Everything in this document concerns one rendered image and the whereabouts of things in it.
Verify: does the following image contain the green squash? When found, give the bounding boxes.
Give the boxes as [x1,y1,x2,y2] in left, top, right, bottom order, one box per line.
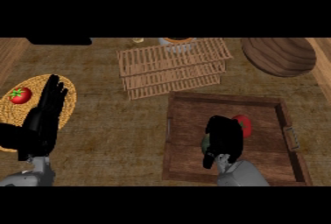
[201,133,213,157]

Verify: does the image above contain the round woven placemat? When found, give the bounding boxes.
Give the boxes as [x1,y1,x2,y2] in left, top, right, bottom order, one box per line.
[0,73,79,153]

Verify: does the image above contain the black appliance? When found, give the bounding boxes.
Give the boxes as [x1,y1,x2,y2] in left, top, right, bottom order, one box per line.
[26,38,94,46]

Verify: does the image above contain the brown wooden tray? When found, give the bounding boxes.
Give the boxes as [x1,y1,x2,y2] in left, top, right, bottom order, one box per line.
[160,91,315,187]

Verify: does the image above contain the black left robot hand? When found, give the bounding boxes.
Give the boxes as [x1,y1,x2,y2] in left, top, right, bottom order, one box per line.
[0,73,70,162]

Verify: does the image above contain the red tomato with green stem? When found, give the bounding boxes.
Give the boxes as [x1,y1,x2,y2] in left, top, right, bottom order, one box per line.
[8,87,34,105]

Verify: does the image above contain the pale wooden panel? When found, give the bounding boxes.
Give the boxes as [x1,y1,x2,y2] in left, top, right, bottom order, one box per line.
[305,38,331,103]

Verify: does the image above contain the brown wooden bowl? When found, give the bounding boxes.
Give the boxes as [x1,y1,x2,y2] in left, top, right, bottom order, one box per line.
[240,38,318,78]

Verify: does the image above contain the wooden tiered shelf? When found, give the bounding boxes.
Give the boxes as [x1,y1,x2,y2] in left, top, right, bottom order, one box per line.
[117,38,234,102]

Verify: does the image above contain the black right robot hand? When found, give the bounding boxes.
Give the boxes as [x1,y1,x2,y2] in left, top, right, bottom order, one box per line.
[201,115,246,170]

